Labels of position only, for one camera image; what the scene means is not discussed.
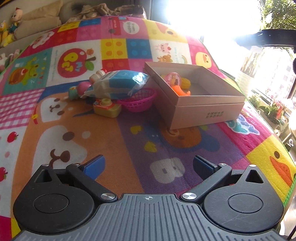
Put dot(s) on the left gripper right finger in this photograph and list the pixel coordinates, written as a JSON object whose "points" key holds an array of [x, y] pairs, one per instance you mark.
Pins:
{"points": [[213, 176]]}

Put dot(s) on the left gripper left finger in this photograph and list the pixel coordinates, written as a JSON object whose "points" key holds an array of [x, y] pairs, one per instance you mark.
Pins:
{"points": [[84, 176]]}

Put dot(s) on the orange plastic toy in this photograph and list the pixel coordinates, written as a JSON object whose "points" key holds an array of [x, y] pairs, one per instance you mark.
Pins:
{"points": [[178, 90]]}

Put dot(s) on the yellow toy corn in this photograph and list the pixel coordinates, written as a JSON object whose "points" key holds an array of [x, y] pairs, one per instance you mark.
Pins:
{"points": [[185, 83]]}

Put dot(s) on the pink round toy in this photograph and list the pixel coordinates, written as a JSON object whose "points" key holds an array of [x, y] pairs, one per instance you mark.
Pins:
{"points": [[172, 79]]}

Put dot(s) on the colourful cartoon play mat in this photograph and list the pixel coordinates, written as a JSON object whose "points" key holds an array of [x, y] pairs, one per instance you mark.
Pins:
{"points": [[39, 124]]}

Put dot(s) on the pink cardboard box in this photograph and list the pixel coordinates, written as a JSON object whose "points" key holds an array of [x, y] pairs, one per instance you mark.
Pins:
{"points": [[210, 99]]}

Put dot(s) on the pink green toy bottle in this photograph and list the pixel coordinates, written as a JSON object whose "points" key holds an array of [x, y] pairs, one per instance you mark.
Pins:
{"points": [[76, 92]]}

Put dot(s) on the pink plastic basket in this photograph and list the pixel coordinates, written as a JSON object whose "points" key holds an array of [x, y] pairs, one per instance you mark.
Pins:
{"points": [[139, 102]]}

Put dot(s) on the blue white tissue pack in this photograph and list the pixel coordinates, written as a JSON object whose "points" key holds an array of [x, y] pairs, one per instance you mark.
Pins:
{"points": [[119, 84]]}

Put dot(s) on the beige toy bottle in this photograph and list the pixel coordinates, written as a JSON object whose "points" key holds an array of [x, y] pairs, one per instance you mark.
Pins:
{"points": [[97, 75]]}

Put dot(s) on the green pink plush toy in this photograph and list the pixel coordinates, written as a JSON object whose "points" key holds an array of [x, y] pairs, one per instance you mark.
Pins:
{"points": [[5, 61]]}

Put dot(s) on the yellow plush toy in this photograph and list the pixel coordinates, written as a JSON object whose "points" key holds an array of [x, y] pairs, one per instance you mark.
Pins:
{"points": [[7, 33]]}

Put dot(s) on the potted green plant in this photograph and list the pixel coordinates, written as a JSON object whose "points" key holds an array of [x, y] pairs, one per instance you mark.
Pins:
{"points": [[278, 27]]}

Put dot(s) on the beige pillow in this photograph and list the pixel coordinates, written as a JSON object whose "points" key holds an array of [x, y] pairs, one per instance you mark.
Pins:
{"points": [[39, 20]]}

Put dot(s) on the brown crumpled blanket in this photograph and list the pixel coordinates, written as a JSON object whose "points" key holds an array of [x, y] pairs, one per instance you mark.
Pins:
{"points": [[91, 12]]}

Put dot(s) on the grey neck pillow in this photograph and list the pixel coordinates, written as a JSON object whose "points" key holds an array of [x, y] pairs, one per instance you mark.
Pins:
{"points": [[70, 9]]}

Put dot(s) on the doll plush toy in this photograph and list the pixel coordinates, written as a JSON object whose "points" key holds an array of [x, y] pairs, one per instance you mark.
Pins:
{"points": [[15, 20]]}

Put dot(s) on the yellow toy camera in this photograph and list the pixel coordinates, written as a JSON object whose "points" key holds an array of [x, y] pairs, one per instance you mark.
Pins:
{"points": [[106, 107]]}

